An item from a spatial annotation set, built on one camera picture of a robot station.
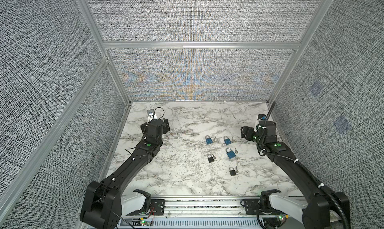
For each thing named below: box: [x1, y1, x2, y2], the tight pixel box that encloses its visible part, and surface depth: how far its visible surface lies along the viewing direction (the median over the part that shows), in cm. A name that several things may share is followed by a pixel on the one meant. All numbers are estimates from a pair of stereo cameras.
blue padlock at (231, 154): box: [225, 147, 236, 159], surface depth 94 cm
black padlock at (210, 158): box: [207, 153, 215, 163], surface depth 92 cm
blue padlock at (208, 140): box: [205, 135, 213, 145], surface depth 99 cm
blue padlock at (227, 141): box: [223, 136, 232, 145], surface depth 99 cm
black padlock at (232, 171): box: [229, 166, 237, 176], surface depth 87 cm
